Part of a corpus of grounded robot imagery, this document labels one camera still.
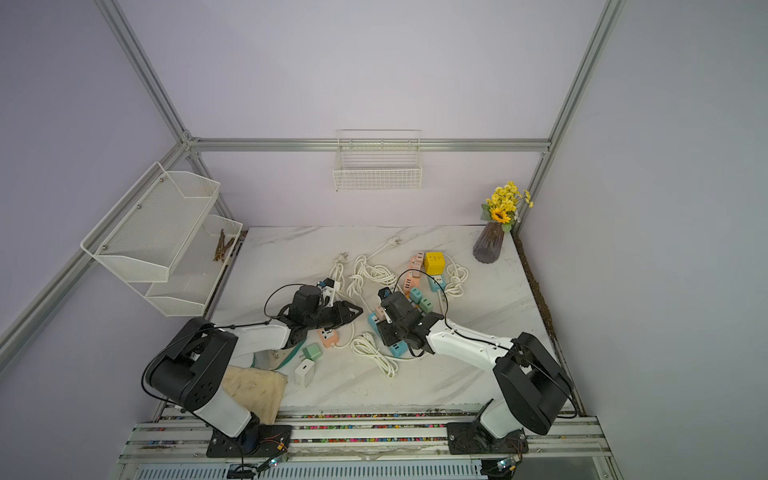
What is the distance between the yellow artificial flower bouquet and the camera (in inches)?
36.4

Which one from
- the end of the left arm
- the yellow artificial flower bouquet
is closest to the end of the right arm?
the end of the left arm

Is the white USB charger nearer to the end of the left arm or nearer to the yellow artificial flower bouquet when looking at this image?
the end of the left arm
